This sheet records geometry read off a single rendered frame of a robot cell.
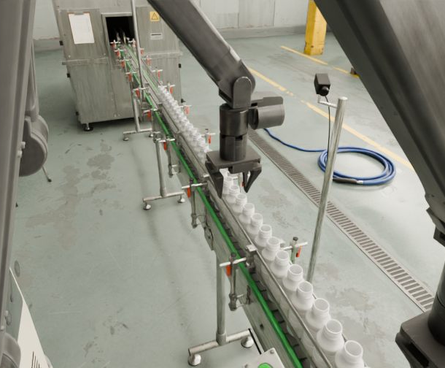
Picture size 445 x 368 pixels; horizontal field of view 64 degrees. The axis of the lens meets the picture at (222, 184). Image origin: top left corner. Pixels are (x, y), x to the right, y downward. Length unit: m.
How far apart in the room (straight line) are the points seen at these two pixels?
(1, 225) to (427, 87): 0.22
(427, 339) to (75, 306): 2.24
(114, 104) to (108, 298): 2.84
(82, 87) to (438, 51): 4.55
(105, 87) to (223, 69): 4.09
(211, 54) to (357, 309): 2.08
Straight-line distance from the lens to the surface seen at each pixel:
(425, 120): 0.23
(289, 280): 0.97
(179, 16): 0.61
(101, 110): 4.77
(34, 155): 0.63
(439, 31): 0.21
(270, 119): 0.71
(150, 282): 2.53
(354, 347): 0.86
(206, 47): 0.63
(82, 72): 4.64
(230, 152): 0.71
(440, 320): 0.47
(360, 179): 3.72
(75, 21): 4.53
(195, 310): 2.34
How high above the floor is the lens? 1.83
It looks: 32 degrees down
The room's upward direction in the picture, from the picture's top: straight up
